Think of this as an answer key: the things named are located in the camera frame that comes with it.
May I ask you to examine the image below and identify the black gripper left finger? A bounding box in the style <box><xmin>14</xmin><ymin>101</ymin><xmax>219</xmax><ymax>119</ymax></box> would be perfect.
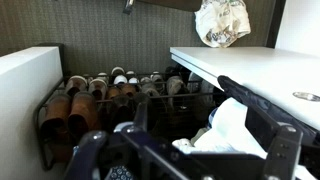
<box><xmin>63</xmin><ymin>99</ymin><xmax>150</xmax><ymax>180</ymax></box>

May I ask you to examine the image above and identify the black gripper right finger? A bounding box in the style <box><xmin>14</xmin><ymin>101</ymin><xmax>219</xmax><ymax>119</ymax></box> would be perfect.
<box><xmin>244</xmin><ymin>106</ymin><xmax>304</xmax><ymax>180</ymax></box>

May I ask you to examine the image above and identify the white sliding wardrobe door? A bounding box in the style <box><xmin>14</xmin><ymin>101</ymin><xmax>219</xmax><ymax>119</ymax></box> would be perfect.
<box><xmin>169</xmin><ymin>46</ymin><xmax>320</xmax><ymax>132</ymax></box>

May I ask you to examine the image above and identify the brown leather boot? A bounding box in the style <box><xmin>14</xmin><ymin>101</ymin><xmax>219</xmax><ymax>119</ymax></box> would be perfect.
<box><xmin>39</xmin><ymin>94</ymin><xmax>74</xmax><ymax>163</ymax></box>
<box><xmin>67</xmin><ymin>90</ymin><xmax>102</xmax><ymax>134</ymax></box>

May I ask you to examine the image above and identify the dark shoe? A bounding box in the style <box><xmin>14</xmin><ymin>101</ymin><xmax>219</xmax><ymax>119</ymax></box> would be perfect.
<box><xmin>108</xmin><ymin>94</ymin><xmax>136</xmax><ymax>133</ymax></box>

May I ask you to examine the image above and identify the white cloth pile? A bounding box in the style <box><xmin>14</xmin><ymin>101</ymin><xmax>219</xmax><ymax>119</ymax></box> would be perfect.
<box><xmin>172</xmin><ymin>97</ymin><xmax>269</xmax><ymax>160</ymax></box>

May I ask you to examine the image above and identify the tan white sneaker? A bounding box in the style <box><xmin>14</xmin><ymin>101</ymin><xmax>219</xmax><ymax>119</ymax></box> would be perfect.
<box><xmin>64</xmin><ymin>75</ymin><xmax>89</xmax><ymax>98</ymax></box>
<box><xmin>87</xmin><ymin>77</ymin><xmax>109</xmax><ymax>102</ymax></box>

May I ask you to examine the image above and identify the small brown shoe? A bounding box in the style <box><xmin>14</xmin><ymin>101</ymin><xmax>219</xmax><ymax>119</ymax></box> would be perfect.
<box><xmin>119</xmin><ymin>82</ymin><xmax>138</xmax><ymax>98</ymax></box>
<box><xmin>105</xmin><ymin>85</ymin><xmax>123</xmax><ymax>101</ymax></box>

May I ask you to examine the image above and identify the grey shoe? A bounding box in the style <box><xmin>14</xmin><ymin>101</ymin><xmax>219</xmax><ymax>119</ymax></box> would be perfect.
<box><xmin>165</xmin><ymin>75</ymin><xmax>188</xmax><ymax>108</ymax></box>
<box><xmin>139</xmin><ymin>76</ymin><xmax>161</xmax><ymax>98</ymax></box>

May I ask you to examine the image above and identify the black metal shoe rack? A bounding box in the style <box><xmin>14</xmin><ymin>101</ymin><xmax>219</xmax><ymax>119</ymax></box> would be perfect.
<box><xmin>32</xmin><ymin>71</ymin><xmax>228</xmax><ymax>172</ymax></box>

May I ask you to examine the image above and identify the crumpled plastic bag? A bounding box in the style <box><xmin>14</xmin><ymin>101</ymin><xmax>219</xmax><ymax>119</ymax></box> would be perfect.
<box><xmin>194</xmin><ymin>0</ymin><xmax>252</xmax><ymax>49</ymax></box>

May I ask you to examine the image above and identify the round metal door handle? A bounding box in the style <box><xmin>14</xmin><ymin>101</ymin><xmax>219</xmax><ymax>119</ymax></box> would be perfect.
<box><xmin>292</xmin><ymin>91</ymin><xmax>320</xmax><ymax>102</ymax></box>

